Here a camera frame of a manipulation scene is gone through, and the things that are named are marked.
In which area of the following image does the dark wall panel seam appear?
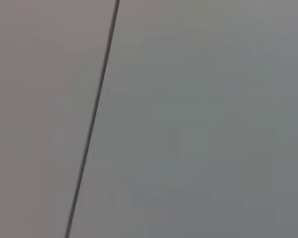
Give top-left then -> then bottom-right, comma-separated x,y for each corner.
64,0 -> 121,238

